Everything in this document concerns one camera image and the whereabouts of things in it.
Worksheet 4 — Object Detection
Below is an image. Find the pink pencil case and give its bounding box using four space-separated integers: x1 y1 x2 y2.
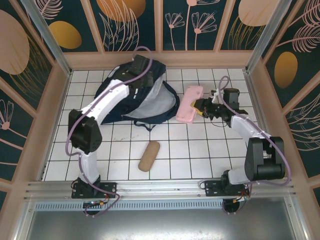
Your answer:
175 84 205 125

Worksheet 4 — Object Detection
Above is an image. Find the navy blue backpack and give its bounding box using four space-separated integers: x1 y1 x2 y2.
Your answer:
94 59 181 132

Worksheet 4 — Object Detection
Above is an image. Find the brown pencil case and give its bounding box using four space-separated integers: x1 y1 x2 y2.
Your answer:
137 140 161 173

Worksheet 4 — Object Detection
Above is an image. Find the dark panel with pink flowers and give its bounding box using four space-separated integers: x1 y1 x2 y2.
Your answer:
159 0 221 52

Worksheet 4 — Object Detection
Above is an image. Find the dark panel with orange circle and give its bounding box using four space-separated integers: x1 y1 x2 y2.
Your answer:
89 0 158 53

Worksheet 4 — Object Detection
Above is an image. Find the dark panel with feather leaf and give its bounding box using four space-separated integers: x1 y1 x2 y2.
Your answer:
261 0 320 110

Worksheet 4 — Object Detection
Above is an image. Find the dark panel with orange oval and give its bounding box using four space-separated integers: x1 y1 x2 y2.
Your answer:
41 0 105 53

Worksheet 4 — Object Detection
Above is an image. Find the dark panel with pink leaves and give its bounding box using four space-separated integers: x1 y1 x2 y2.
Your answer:
282 77 320 180

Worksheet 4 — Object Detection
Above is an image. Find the dark panel with pink circle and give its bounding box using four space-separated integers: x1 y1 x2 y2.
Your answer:
218 0 276 52

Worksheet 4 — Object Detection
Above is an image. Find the grey metal plate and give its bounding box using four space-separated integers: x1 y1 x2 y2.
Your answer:
14 209 308 240

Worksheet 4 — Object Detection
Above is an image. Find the dark panel with pink oval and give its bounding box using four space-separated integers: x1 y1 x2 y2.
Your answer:
0 0 57 113

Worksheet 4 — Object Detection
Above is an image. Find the dark panel with single flower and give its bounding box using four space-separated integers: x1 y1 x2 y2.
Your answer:
0 77 37 183

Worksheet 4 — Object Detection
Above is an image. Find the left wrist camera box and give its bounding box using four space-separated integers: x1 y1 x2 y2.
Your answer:
131 54 151 75

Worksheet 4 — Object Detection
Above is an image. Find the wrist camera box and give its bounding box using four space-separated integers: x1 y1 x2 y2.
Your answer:
131 54 151 75
222 87 240 111

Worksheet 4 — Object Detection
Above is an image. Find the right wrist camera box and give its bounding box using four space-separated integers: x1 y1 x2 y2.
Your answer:
222 87 240 111

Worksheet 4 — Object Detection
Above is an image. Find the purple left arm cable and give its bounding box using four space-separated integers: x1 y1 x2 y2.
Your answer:
65 46 154 218

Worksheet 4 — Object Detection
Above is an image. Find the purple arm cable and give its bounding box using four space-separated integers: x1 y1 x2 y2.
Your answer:
209 76 293 216
65 46 154 218

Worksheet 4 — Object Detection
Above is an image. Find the aluminium side rail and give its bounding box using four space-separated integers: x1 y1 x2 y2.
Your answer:
243 71 273 141

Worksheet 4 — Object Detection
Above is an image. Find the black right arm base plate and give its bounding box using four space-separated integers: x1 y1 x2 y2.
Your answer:
204 180 226 198

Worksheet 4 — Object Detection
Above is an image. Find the aluminium mounting rail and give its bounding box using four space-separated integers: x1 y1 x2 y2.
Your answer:
23 178 297 201

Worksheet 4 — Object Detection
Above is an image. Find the aluminium frame post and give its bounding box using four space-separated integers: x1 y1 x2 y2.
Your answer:
21 0 73 77
243 0 296 75

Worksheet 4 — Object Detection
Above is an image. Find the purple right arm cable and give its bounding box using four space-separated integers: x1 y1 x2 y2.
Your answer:
209 76 293 216

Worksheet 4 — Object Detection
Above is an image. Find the perforated metal cable tray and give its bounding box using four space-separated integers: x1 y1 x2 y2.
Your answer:
33 201 291 212

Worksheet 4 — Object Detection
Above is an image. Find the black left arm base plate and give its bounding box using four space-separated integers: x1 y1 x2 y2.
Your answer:
71 181 118 200

